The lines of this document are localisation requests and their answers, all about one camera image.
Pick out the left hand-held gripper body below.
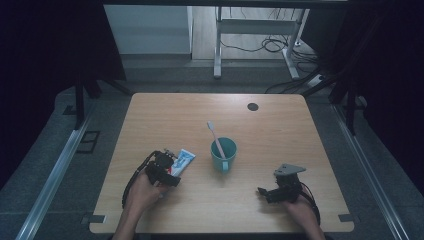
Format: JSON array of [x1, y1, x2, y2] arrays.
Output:
[[145, 150, 178, 188]]

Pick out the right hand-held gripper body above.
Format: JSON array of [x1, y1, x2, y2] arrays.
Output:
[[265, 163, 307, 205]]

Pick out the white red blue toothpaste tube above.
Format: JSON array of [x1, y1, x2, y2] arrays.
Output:
[[166, 148, 197, 178]]

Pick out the pink toothbrush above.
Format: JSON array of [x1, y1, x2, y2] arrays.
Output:
[[206, 120, 228, 161]]

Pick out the teal cup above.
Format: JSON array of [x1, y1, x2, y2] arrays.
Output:
[[210, 136, 238, 175]]

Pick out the person's right hand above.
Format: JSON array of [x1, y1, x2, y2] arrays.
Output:
[[283, 194, 320, 228]]

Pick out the person's left hand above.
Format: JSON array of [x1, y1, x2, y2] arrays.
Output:
[[125, 169, 170, 215]]

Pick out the black stand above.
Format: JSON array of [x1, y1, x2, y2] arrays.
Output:
[[73, 75, 134, 131], [301, 75, 368, 136]]

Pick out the white power strip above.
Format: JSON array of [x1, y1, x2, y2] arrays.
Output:
[[306, 73, 326, 88]]

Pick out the white panel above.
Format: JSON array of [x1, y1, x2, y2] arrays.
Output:
[[103, 4, 194, 55]]

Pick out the black curtain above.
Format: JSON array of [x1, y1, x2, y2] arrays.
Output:
[[0, 0, 128, 191], [301, 0, 424, 196]]

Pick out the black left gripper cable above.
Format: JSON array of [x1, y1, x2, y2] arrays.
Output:
[[121, 150, 162, 210]]

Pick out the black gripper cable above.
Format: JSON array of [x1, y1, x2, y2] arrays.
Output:
[[121, 150, 162, 210], [299, 181, 322, 226]]

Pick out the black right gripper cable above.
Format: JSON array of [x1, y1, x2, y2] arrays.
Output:
[[299, 181, 322, 226]]

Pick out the grey table bracket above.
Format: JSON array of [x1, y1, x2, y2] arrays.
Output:
[[337, 213, 356, 224], [80, 213, 107, 225]]

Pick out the metal floor rail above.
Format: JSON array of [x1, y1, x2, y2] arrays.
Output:
[[331, 103, 402, 240], [14, 109, 98, 240]]

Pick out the black floor cables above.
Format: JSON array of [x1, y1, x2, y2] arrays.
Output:
[[220, 34, 322, 65]]

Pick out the white desk frame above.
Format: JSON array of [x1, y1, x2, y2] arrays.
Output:
[[213, 6, 311, 80]]

